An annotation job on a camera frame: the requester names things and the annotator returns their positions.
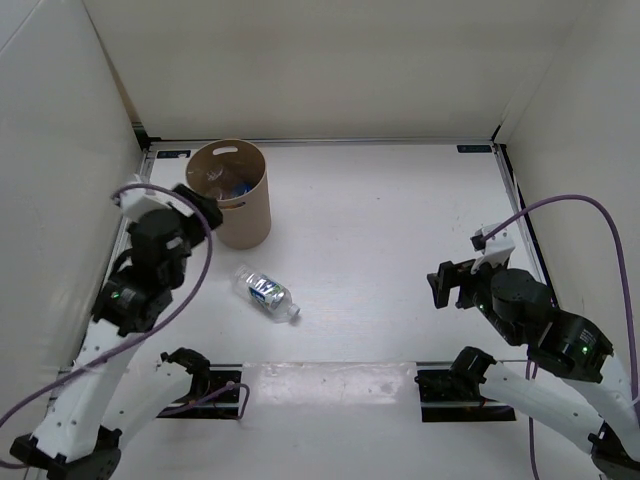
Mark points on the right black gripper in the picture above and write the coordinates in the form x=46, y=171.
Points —
x=446, y=269

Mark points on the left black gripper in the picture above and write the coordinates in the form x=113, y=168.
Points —
x=209, y=204

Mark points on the clear unlabelled plastic bottle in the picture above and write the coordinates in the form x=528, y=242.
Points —
x=216, y=182

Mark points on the blue label plastic bottle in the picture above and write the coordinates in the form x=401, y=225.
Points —
x=238, y=190

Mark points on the green blue label bottle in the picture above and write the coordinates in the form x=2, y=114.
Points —
x=270, y=296

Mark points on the orange plastic bottle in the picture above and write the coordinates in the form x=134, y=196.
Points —
x=232, y=206

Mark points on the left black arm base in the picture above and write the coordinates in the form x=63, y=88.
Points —
x=218, y=397

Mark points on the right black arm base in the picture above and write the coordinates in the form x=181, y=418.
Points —
x=445, y=400

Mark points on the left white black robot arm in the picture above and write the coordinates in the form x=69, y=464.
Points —
x=72, y=441

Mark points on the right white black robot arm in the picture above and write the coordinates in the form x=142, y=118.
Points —
x=567, y=346

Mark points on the tan cylindrical waste bin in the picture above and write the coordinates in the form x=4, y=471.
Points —
x=248, y=226

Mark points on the left blue corner sticker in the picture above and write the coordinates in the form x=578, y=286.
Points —
x=173, y=154

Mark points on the blue corner sticker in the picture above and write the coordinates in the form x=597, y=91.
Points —
x=173, y=154
x=474, y=148

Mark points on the right blue corner sticker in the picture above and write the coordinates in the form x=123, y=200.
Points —
x=474, y=148

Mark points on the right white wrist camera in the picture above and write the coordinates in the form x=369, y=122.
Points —
x=495, y=249

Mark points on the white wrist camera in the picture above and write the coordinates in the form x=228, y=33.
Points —
x=135, y=199
x=495, y=249

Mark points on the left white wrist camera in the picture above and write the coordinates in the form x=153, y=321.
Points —
x=135, y=199

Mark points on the left aluminium frame rail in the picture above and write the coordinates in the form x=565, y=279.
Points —
x=101, y=341

